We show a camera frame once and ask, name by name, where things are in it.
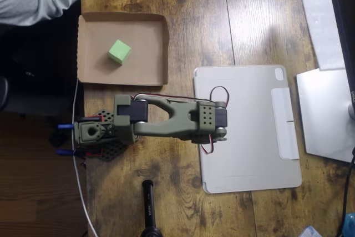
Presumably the green foam cube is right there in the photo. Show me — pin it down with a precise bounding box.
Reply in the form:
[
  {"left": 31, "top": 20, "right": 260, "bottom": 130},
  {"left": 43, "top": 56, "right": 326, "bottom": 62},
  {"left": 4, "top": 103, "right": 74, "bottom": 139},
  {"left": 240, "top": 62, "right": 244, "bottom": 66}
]
[{"left": 106, "top": 39, "right": 132, "bottom": 66}]

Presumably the brown cardboard tray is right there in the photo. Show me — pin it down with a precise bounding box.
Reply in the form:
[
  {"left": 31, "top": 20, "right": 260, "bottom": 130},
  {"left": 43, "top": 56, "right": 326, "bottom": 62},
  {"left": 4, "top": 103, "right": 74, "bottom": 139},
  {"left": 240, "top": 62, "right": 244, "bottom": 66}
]
[{"left": 77, "top": 12, "right": 170, "bottom": 87}]

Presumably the tablet in beige case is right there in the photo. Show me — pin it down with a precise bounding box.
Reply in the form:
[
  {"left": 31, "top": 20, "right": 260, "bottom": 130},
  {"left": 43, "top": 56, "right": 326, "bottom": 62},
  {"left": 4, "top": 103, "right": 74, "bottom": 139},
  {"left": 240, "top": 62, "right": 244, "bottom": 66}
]
[{"left": 193, "top": 64, "right": 302, "bottom": 194}]

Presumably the silver monitor stand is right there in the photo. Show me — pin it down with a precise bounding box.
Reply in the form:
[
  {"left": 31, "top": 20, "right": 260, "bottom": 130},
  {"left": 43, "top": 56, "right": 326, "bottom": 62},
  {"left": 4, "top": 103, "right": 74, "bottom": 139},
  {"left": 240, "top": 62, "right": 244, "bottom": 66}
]
[{"left": 296, "top": 68, "right": 355, "bottom": 164}]

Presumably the white and blue packet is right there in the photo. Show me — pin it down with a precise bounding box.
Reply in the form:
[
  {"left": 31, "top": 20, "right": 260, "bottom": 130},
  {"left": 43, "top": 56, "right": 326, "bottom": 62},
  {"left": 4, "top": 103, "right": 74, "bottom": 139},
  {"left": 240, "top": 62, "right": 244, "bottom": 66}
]
[{"left": 299, "top": 225, "right": 324, "bottom": 237}]

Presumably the white foam sheet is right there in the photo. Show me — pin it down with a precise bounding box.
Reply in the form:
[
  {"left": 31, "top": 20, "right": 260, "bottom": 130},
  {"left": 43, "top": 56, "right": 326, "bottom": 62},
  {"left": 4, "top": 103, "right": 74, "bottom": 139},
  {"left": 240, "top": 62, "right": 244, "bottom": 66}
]
[{"left": 296, "top": 0, "right": 347, "bottom": 72}]

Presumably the blue round object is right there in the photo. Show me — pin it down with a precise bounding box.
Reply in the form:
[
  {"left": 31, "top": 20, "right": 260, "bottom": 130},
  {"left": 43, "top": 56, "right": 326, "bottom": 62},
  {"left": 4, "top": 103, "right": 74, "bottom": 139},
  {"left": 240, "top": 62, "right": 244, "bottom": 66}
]
[{"left": 343, "top": 213, "right": 355, "bottom": 237}]

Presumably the black computer monitor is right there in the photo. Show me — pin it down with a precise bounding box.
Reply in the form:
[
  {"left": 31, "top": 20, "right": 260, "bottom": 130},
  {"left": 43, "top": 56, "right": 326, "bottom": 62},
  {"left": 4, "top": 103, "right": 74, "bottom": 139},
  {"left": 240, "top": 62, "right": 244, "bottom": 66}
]
[{"left": 326, "top": 0, "right": 355, "bottom": 115}]

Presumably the black chair armrest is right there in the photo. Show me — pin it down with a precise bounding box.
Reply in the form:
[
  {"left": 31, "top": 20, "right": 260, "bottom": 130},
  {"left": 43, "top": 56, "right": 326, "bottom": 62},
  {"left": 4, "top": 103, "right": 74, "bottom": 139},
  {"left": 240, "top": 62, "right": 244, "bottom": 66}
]
[{"left": 0, "top": 75, "right": 9, "bottom": 110}]

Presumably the black cylindrical tool handle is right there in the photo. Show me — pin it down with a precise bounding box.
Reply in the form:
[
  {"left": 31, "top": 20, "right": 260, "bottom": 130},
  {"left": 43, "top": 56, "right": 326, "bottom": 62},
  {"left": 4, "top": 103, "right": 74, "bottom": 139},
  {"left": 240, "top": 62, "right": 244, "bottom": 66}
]
[{"left": 140, "top": 180, "right": 164, "bottom": 237}]

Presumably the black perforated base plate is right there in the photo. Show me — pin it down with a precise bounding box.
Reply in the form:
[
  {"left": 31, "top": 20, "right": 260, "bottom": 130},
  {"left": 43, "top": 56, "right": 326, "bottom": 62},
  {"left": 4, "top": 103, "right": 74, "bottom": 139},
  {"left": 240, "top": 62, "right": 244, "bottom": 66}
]
[{"left": 83, "top": 108, "right": 129, "bottom": 163}]

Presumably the white cable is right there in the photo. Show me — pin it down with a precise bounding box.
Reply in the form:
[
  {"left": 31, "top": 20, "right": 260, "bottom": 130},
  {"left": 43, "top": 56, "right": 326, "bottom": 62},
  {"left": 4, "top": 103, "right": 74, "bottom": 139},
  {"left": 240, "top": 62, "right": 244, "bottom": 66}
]
[{"left": 71, "top": 78, "right": 98, "bottom": 237}]

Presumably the blue handled clamp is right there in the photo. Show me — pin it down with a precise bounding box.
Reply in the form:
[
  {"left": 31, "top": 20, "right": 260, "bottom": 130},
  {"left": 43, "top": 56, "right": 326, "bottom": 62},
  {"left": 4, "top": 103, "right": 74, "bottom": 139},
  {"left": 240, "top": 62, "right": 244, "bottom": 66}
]
[
  {"left": 56, "top": 148, "right": 103, "bottom": 158},
  {"left": 57, "top": 116, "right": 104, "bottom": 131}
]

